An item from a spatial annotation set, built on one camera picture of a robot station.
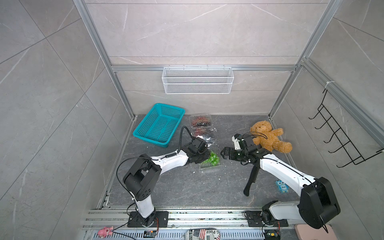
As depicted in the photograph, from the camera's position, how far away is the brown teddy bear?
34.5 inches

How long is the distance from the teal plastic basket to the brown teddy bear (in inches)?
21.6

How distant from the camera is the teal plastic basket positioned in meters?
1.06
